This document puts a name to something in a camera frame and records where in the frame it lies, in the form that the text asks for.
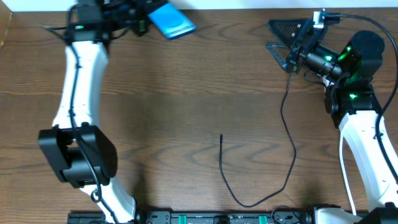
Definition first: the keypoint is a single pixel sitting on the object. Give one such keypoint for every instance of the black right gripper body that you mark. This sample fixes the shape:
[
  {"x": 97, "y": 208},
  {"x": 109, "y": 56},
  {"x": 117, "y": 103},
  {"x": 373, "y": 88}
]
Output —
[{"x": 299, "y": 43}]

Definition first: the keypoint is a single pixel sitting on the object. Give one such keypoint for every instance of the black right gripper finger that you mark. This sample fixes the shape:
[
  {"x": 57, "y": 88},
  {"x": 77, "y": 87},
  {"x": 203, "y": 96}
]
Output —
[
  {"x": 287, "y": 31},
  {"x": 284, "y": 62}
]

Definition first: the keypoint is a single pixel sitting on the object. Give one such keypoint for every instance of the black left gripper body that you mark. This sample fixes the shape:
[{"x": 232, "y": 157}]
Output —
[{"x": 137, "y": 23}]

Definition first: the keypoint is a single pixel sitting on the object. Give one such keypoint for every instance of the blue screen smartphone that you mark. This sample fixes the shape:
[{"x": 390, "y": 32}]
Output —
[{"x": 172, "y": 22}]

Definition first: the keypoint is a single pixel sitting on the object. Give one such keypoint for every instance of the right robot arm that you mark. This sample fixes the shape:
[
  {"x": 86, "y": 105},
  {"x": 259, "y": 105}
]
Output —
[{"x": 352, "y": 104}]

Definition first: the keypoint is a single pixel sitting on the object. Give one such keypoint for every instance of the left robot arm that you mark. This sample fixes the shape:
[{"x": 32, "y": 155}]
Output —
[{"x": 75, "y": 146}]

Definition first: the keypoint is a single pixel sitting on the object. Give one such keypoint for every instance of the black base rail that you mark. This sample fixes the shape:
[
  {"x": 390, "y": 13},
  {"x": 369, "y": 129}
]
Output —
[{"x": 280, "y": 215}]

